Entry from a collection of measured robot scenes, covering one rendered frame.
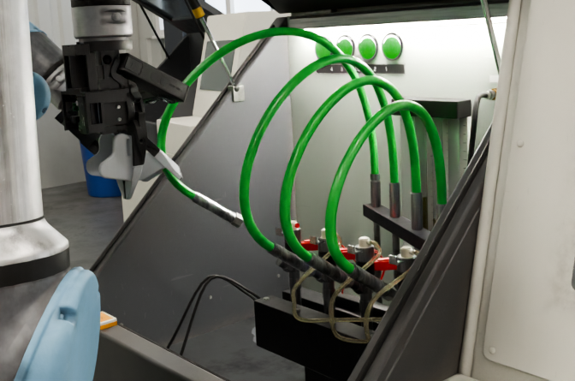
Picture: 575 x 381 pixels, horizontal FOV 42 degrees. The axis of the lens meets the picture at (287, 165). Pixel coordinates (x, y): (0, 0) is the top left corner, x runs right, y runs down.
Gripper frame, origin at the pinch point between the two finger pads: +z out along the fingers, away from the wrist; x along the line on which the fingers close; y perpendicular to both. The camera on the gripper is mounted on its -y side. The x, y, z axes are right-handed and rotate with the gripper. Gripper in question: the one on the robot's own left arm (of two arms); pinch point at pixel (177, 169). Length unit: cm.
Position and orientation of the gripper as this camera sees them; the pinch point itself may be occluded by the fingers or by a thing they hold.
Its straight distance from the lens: 124.1
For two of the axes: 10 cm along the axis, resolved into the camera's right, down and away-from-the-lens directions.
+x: 0.8, -0.6, -10.0
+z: 7.4, 6.8, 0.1
